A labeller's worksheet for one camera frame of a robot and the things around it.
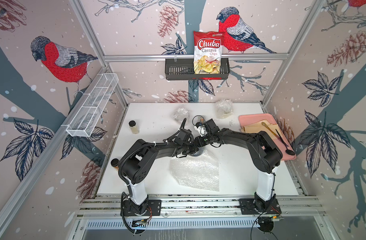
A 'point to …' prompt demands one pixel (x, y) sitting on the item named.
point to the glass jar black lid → (133, 127)
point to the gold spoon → (264, 124)
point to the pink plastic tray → (284, 145)
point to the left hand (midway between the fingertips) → (202, 147)
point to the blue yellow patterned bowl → (197, 153)
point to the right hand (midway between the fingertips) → (195, 142)
